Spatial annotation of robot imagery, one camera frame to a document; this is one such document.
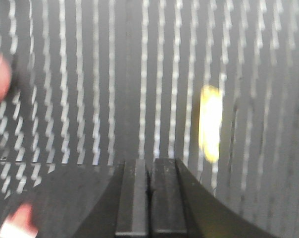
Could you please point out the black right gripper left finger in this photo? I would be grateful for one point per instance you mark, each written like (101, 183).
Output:
(123, 209)

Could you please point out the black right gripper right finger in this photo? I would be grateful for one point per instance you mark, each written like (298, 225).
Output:
(181, 207)

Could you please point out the black perforated pegboard panel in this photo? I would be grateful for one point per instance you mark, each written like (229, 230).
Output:
(96, 82)

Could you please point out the yellow lit rocker switch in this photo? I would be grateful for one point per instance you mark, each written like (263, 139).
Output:
(210, 119)

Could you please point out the red rocker switch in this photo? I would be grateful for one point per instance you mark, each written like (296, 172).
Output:
(19, 224)

